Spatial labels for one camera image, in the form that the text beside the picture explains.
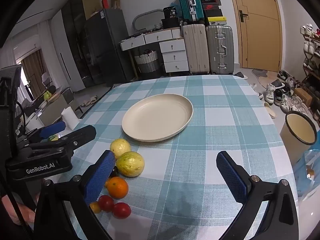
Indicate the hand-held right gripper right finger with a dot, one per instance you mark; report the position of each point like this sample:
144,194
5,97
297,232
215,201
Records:
232,177

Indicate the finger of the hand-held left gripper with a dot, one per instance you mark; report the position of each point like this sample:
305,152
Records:
82,133
53,129

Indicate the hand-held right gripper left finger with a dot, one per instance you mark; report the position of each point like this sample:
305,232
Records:
100,177

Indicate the orange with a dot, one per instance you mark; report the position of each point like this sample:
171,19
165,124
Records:
117,187
107,183

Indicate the dark plum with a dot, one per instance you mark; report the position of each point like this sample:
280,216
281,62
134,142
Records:
115,172

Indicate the red tomato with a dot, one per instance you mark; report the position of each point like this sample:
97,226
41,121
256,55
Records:
121,210
106,203

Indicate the small yellow-brown fruit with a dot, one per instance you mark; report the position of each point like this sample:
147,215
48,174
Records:
95,207

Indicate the green lime fruit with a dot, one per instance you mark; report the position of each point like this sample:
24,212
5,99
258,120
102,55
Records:
130,163

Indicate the yellow guava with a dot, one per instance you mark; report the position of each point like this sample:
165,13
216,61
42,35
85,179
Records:
120,147

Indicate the cream round plate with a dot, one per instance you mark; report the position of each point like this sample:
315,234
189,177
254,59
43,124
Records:
157,116

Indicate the person's left hand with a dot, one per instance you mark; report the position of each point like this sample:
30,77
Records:
25,215

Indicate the white paper towel roll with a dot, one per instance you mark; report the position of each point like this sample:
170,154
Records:
70,117

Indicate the pair of beige slippers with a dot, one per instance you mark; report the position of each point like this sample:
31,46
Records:
88,101

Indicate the teal checked tablecloth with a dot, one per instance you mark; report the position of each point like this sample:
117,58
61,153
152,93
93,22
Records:
200,155

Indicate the striped floor mat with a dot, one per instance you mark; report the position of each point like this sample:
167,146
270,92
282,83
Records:
117,86

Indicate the brown curtain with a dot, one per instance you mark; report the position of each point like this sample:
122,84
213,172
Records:
33,72

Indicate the beige slipper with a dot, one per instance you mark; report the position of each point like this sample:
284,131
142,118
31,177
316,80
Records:
270,110

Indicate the blue plastic bag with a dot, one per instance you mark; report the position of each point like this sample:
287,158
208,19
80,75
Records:
310,180

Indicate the beige trash bin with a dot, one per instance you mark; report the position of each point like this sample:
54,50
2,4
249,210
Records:
297,132

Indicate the tall dark cabinet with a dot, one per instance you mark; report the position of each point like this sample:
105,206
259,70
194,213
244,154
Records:
75,42

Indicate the dark refrigerator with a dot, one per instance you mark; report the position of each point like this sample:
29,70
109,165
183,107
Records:
107,47

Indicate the white and grey wicker basket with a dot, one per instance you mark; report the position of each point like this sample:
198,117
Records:
147,62

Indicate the pile of shoes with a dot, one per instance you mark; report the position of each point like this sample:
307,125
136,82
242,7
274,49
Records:
285,95

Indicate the black slipper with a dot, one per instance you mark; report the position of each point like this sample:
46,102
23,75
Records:
240,75

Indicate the brown cardboard box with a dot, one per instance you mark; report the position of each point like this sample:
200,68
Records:
303,96

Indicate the grey door mat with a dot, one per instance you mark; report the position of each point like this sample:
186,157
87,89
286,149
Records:
259,73

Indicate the white desk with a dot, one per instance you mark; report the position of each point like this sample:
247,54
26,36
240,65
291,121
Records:
150,37

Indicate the white drawer cabinet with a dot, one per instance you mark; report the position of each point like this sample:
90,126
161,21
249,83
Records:
174,56

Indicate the grey oval mirror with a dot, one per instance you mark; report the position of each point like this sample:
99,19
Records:
136,18

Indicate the silver suitcase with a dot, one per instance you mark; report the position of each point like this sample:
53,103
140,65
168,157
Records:
220,50

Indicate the beige suitcase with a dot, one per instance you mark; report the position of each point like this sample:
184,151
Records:
195,50

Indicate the red box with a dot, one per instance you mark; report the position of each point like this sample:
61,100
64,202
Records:
105,2

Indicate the brown cardboard packet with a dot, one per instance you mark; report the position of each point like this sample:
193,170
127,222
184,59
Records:
115,1

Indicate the black storage box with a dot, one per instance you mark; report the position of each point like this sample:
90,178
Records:
170,23

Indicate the shoe rack with shoes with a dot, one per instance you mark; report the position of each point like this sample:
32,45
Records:
311,55

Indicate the yellow wooden door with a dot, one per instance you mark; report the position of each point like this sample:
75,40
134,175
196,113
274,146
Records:
257,30

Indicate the black labelled bag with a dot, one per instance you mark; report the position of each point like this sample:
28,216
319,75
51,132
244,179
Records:
170,12

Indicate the yellow and black shoebox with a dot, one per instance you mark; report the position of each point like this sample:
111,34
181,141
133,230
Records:
217,20

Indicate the teal suitcase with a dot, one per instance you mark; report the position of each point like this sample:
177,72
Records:
190,2

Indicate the black and red shoebox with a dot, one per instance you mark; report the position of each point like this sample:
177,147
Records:
211,0

